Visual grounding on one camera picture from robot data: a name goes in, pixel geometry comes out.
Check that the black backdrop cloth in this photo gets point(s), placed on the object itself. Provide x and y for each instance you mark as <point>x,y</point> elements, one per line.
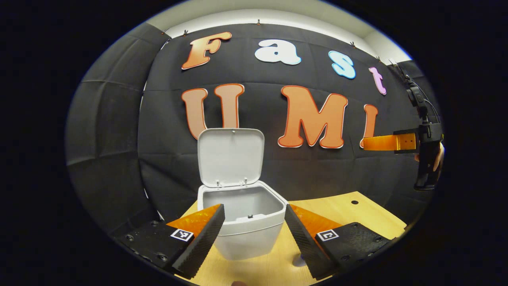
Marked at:
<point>309,171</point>

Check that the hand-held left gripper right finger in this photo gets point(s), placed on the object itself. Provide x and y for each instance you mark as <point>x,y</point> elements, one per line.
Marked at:
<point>303,242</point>

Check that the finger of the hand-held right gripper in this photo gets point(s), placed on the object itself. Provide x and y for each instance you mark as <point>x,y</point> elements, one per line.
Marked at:
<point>381,143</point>

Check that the wooden desktop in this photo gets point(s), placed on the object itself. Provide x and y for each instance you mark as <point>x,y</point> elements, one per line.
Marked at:
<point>357,214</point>

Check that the white desktop garbage bin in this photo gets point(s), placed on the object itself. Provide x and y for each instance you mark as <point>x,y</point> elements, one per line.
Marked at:
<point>246,238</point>

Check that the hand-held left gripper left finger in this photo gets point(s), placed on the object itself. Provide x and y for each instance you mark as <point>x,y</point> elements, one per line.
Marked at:
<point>202,242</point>

